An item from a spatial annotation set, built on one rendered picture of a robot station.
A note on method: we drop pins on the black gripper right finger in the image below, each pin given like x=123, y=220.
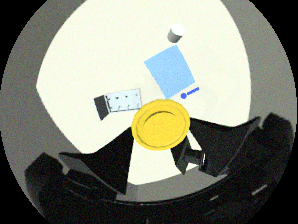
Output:
x=220, y=143

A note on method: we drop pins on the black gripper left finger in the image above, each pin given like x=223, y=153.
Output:
x=110, y=164

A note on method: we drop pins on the light blue flat mat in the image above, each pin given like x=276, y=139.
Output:
x=170, y=71

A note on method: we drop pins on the yellow plate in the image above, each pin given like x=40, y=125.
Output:
x=160, y=124

